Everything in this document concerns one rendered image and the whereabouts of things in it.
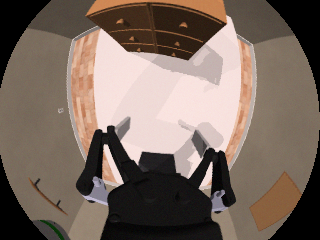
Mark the brown wooden drawer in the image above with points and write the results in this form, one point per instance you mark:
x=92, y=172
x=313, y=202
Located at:
x=173, y=52
x=174, y=19
x=133, y=36
x=177, y=41
x=124, y=17
x=139, y=47

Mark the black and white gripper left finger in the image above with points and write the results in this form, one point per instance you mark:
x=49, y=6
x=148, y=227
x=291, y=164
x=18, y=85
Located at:
x=90, y=183

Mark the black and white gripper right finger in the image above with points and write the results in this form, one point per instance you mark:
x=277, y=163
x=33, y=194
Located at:
x=223, y=196

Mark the brown wooden chest of drawers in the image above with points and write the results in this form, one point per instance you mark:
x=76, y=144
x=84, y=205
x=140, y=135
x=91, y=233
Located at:
x=212, y=8

